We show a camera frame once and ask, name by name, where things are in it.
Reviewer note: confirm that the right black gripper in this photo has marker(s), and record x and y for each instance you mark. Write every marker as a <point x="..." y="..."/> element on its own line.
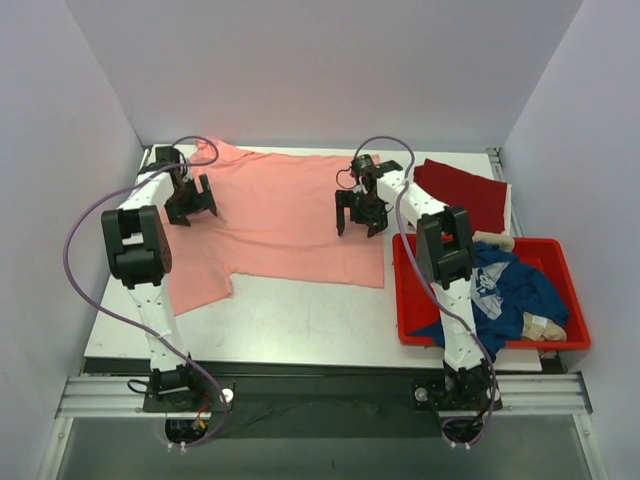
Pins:
<point x="361" y="214"/>

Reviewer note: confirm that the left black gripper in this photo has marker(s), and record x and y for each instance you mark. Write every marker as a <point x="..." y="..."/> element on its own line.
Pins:
<point x="190" y="202"/>

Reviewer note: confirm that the pink t shirt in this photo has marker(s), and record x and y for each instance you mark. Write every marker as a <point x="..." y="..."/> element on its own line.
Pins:
<point x="275" y="218"/>

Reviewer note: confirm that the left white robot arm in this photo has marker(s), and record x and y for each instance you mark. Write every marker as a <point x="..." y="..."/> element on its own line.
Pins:
<point x="139" y="256"/>

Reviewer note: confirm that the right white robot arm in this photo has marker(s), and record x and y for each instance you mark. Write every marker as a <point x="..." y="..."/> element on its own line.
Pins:
<point x="438" y="242"/>

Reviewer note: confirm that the red plastic bin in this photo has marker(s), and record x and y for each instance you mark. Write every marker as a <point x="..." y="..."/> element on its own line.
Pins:
<point x="500" y="300"/>

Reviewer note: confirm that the folded dark red t shirt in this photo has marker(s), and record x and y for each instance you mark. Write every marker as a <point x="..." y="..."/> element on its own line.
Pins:
<point x="485" y="200"/>

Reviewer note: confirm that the blue printed t shirt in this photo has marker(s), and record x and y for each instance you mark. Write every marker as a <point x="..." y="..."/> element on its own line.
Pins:
<point x="515" y="295"/>

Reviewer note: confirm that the beige t shirt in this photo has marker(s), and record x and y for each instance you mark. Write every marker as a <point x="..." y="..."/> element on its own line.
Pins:
<point x="513" y="300"/>

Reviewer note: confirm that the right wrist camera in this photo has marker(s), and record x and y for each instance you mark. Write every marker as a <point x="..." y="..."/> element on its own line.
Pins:
<point x="364" y="165"/>

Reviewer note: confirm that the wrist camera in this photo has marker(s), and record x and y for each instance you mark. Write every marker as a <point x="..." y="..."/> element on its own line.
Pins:
<point x="364" y="165"/>
<point x="164" y="156"/>

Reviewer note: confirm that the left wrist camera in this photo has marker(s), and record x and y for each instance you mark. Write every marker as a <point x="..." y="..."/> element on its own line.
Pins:
<point x="164" y="156"/>

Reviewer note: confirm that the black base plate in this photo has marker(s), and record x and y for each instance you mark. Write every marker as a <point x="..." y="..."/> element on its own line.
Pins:
<point x="463" y="417"/>

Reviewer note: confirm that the aluminium frame rail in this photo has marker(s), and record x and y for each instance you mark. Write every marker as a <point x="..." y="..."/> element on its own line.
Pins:
<point x="109" y="397"/>

